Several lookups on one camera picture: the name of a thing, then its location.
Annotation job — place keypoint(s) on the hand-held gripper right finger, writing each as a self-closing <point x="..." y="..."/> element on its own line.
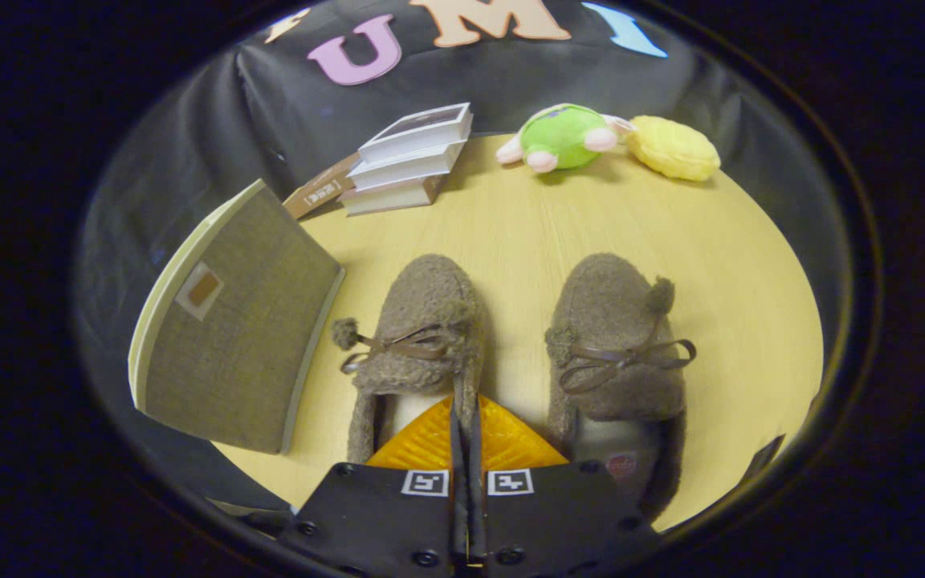
<point x="559" y="522"/>

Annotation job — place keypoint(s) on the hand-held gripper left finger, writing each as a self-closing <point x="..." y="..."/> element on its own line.
<point x="382" y="522"/>

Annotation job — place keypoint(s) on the brown fuzzy shoe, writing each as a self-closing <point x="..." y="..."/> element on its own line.
<point x="615" y="321"/>
<point x="426" y="305"/>

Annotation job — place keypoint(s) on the grey fabric storage box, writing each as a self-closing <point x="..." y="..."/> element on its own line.
<point x="238" y="329"/>

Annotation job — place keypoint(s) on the beige thick book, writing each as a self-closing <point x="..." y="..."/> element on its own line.
<point x="386" y="197"/>

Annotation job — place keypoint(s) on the brown cover book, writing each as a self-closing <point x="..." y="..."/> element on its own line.
<point x="322" y="191"/>

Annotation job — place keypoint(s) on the white plain book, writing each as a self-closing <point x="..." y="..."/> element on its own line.
<point x="402" y="168"/>

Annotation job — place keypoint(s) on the green and pink plush toy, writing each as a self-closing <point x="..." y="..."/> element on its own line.
<point x="563" y="136"/>

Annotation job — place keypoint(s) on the yellow plush toy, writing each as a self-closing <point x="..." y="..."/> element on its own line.
<point x="674" y="148"/>

